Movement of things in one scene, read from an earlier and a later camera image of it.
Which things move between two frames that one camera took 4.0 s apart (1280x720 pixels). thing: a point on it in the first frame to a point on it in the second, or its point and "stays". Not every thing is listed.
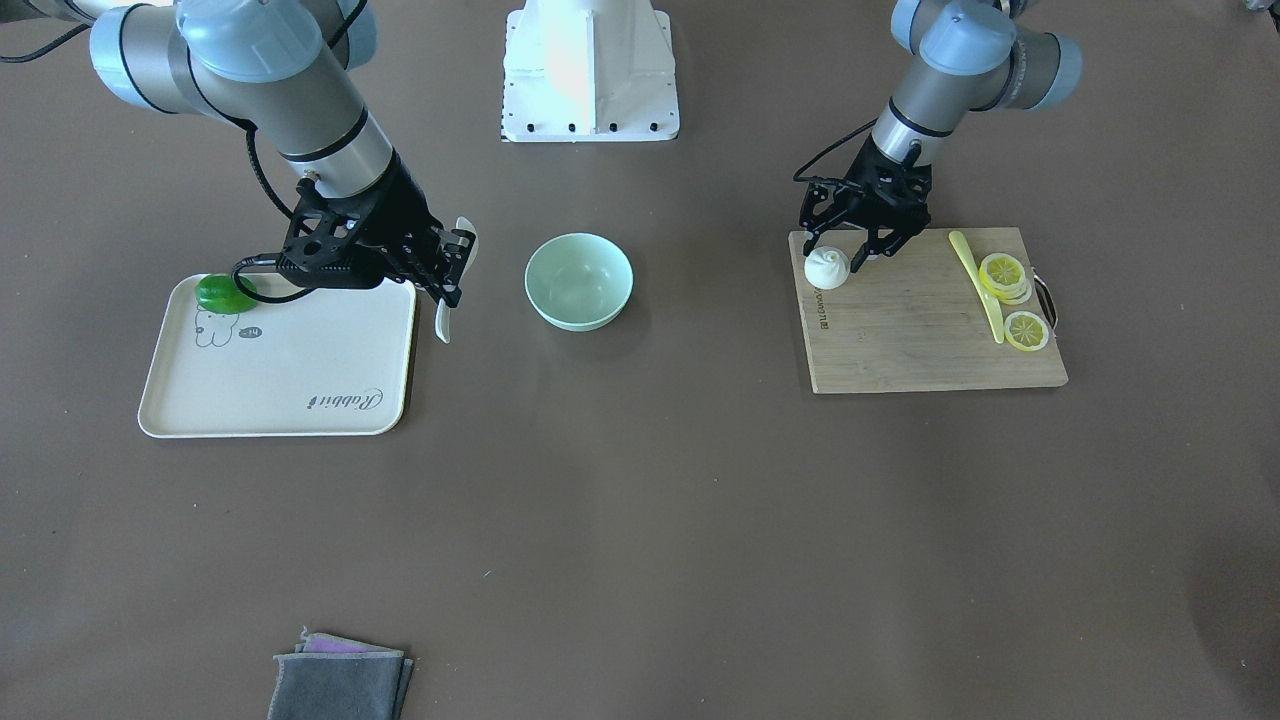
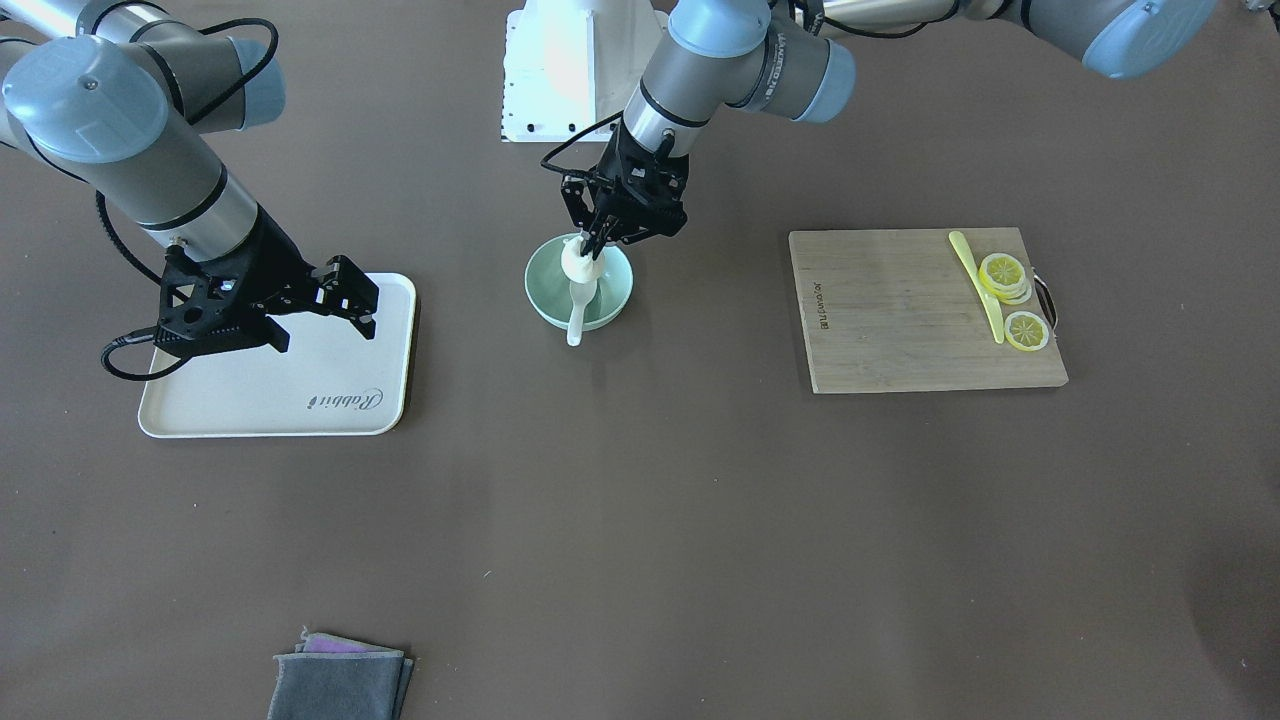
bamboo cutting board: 916,320 stays
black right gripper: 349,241 to 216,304
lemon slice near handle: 1026,331 stays
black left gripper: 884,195 to 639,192
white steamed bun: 826,268 to 577,267
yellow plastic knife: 960,244 stays
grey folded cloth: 335,678 stays
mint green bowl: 578,282 stays
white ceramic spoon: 443,309 to 581,294
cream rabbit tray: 333,362 stays
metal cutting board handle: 1043,291 stays
